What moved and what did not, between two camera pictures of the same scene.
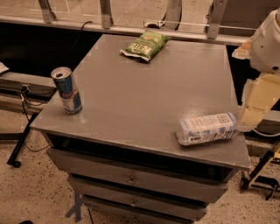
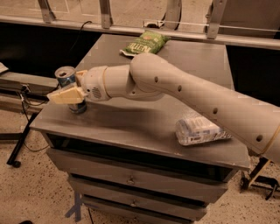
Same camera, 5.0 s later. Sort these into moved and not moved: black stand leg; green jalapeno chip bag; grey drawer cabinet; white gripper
Moved: white gripper
Not moved: black stand leg; green jalapeno chip bag; grey drawer cabinet
